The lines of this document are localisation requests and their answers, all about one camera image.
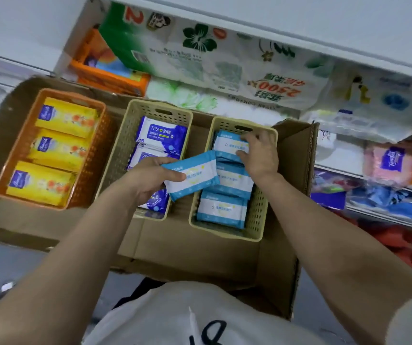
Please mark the person's right hand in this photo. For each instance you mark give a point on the person's right hand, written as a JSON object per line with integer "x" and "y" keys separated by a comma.
{"x": 261, "y": 159}

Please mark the person's left hand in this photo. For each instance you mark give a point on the person's left hand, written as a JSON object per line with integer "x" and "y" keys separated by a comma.
{"x": 144, "y": 181}

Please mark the person's left thumb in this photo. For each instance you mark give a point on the person's left thumb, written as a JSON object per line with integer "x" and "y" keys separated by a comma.
{"x": 173, "y": 178}

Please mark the person's right thumb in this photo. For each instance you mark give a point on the person's right thumb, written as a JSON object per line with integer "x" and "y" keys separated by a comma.
{"x": 242, "y": 152}

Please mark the light blue wipes packet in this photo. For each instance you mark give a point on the light blue wipes packet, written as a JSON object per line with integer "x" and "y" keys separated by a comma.
{"x": 222, "y": 210}
{"x": 227, "y": 145}
{"x": 233, "y": 181}
{"x": 198, "y": 172}

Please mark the person's left forearm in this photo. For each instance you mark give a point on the person's left forearm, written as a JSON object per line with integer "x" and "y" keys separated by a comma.
{"x": 58, "y": 269}

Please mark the person's right forearm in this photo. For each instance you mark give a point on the person's right forearm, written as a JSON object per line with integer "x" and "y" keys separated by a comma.
{"x": 335, "y": 255}

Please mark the dark blue wipes packet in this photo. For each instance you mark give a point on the dark blue wipes packet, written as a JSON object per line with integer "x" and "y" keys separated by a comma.
{"x": 141, "y": 156}
{"x": 161, "y": 136}
{"x": 157, "y": 202}

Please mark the beige plastic basket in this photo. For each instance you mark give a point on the beige plastic basket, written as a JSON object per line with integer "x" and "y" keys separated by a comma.
{"x": 123, "y": 140}
{"x": 259, "y": 215}

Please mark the white leaf-print toilet paper pack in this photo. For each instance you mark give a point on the white leaf-print toilet paper pack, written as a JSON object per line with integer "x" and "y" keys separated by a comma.
{"x": 191, "y": 100}

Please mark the orange plastic basket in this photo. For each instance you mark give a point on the orange plastic basket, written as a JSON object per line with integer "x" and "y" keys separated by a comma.
{"x": 96, "y": 165}

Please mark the brown cardboard box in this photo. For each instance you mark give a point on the brown cardboard box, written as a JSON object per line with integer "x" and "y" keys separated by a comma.
{"x": 191, "y": 255}

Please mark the white flower-print toilet paper pack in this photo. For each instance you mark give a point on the white flower-print toilet paper pack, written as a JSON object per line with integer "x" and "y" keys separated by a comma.
{"x": 234, "y": 64}

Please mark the purple tissue pack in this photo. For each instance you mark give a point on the purple tissue pack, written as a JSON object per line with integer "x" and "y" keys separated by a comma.
{"x": 330, "y": 192}

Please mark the yellow tissue pack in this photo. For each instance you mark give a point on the yellow tissue pack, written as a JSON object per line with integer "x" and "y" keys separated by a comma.
{"x": 40, "y": 183}
{"x": 60, "y": 150}
{"x": 67, "y": 116}

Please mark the orange tissue pack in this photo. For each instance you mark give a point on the orange tissue pack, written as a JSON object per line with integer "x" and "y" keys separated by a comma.
{"x": 108, "y": 75}

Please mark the white blue-print toilet paper pack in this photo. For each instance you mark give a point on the white blue-print toilet paper pack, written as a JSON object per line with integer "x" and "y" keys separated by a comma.
{"x": 367, "y": 104}

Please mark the person's white shirt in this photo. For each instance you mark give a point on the person's white shirt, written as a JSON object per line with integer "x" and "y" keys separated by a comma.
{"x": 155, "y": 319}

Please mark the white metal shelf unit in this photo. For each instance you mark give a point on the white metal shelf unit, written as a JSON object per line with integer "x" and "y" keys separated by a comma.
{"x": 299, "y": 17}

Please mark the pink tissue pack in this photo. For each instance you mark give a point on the pink tissue pack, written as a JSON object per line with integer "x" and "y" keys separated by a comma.
{"x": 389, "y": 163}

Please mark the green toilet paper pack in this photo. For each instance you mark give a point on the green toilet paper pack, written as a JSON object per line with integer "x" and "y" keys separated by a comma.
{"x": 130, "y": 35}

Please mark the blue tissue pack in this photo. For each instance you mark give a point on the blue tissue pack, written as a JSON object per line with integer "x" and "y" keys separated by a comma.
{"x": 389, "y": 202}

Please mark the red tissue pack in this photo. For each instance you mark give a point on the red tissue pack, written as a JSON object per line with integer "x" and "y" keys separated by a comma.
{"x": 407, "y": 244}

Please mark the grey side shelf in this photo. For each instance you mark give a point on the grey side shelf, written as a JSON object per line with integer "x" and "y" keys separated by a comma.
{"x": 11, "y": 62}

